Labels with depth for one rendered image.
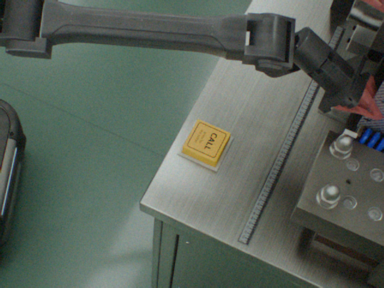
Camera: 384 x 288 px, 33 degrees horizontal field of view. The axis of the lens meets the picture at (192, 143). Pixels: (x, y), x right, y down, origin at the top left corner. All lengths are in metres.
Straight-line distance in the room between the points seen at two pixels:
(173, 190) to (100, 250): 0.94
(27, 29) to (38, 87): 1.37
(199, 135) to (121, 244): 0.95
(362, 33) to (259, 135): 0.28
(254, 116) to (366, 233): 0.35
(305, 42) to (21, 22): 0.44
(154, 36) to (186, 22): 0.05
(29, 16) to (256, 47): 0.35
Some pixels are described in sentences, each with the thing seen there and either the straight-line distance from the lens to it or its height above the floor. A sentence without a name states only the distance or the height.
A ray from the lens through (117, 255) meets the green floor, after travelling 2.09.
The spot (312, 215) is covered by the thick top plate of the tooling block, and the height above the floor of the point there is 1.02.
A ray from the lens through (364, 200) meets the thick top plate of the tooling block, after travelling 1.10.
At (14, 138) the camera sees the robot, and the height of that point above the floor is 0.24.
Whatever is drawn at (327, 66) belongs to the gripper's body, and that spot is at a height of 1.16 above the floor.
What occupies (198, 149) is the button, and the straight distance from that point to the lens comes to 1.20.
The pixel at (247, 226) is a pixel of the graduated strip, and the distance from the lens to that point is 1.17.
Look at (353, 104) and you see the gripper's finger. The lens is 1.05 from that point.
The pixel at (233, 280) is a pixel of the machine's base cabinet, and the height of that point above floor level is 0.71.
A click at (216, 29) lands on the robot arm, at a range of 0.99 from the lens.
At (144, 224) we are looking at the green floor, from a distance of 2.12.
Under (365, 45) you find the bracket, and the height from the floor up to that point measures 1.14.
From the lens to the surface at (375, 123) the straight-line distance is 1.15.
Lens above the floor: 1.99
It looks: 62 degrees down
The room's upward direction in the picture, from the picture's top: 8 degrees clockwise
